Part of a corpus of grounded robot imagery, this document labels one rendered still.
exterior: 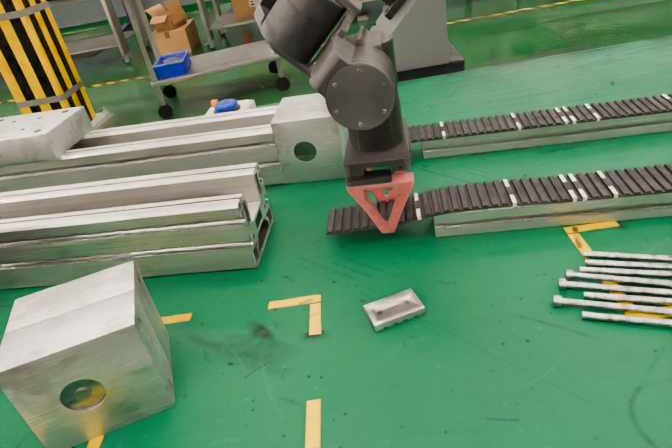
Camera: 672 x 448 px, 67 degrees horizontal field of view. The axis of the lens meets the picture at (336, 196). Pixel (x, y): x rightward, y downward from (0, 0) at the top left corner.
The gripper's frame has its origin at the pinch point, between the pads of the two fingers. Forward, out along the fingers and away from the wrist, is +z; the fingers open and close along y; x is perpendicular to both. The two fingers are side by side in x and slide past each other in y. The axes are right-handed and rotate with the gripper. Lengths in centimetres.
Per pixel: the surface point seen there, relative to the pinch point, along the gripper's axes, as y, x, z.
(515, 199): 1.6, 13.7, -1.2
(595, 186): 0.0, 22.2, -0.8
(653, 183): 0.7, 27.5, -0.9
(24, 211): -1.6, -45.6, -4.5
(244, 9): -479, -151, 39
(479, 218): 2.1, 9.9, 0.5
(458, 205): 1.4, 7.8, -1.0
